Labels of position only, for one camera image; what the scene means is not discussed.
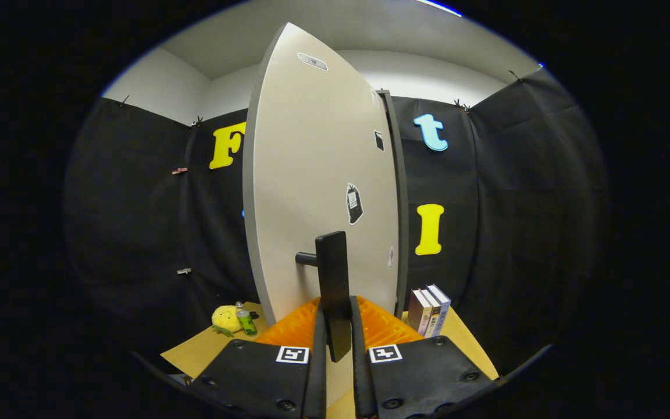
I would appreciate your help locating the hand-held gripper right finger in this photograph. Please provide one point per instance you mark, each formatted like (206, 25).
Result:
(360, 378)

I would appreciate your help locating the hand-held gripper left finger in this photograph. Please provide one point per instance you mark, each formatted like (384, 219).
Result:
(317, 372)

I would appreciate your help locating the dark grey shoe cabinet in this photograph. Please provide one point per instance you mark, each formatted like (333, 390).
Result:
(403, 203)

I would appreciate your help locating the beige shoe cabinet door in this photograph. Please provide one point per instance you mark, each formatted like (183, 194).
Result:
(306, 174)

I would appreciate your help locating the green label drink bottle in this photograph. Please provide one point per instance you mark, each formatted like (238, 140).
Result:
(246, 322)

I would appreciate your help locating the dark cover book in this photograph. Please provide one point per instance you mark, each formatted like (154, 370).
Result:
(418, 311)

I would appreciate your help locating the brown cover book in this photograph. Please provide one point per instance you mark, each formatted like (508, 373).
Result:
(431, 314)

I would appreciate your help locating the yellow plush pineapple toy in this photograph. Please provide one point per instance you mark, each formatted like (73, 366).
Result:
(224, 319)

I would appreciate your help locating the black backdrop cloth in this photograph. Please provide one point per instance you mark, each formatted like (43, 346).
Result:
(515, 203)

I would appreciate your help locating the black cloth clip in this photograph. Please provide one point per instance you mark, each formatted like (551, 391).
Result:
(123, 100)
(515, 75)
(197, 121)
(460, 105)

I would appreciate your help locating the long ceiling light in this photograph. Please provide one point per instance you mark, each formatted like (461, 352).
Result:
(439, 6)

